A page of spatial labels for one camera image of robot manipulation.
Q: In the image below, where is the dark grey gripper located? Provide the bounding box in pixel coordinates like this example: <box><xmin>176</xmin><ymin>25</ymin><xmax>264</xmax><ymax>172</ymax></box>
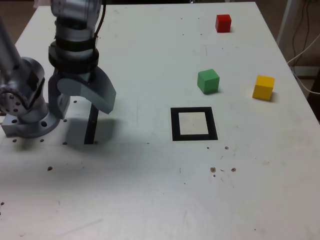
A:
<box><xmin>48</xmin><ymin>66</ymin><xmax>117</xmax><ymax>120</ymax></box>

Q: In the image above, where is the green cube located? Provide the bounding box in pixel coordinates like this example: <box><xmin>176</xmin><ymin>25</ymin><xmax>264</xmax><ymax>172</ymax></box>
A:
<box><xmin>197</xmin><ymin>68</ymin><xmax>221</xmax><ymax>95</ymax></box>

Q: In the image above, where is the red cube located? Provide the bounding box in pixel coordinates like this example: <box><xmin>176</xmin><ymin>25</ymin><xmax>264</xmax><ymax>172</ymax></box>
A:
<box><xmin>215</xmin><ymin>14</ymin><xmax>232</xmax><ymax>33</ymax></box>

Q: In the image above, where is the yellow cube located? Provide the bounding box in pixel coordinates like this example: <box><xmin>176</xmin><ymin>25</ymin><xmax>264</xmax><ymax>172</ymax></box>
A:
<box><xmin>251</xmin><ymin>75</ymin><xmax>276</xmax><ymax>102</ymax></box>

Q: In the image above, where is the black tape square outline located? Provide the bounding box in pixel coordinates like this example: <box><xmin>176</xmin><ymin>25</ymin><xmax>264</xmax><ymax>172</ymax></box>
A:
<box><xmin>170</xmin><ymin>106</ymin><xmax>219</xmax><ymax>142</ymax></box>

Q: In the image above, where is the black tape strip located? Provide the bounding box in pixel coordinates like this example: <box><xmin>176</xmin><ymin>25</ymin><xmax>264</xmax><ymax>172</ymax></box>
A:
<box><xmin>83</xmin><ymin>104</ymin><xmax>100</xmax><ymax>145</ymax></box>

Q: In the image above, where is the white cable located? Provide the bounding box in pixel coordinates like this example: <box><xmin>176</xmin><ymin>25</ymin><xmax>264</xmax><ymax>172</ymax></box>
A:
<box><xmin>286</xmin><ymin>33</ymin><xmax>320</xmax><ymax>95</ymax></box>

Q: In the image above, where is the white frame post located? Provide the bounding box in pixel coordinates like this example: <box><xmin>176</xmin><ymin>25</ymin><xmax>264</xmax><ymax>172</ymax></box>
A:
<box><xmin>275</xmin><ymin>0</ymin><xmax>302</xmax><ymax>45</ymax></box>

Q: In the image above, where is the thin black cable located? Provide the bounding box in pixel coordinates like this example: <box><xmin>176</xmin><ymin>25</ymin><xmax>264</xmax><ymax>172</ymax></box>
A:
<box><xmin>294</xmin><ymin>0</ymin><xmax>306</xmax><ymax>59</ymax></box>
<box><xmin>302</xmin><ymin>0</ymin><xmax>310</xmax><ymax>55</ymax></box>

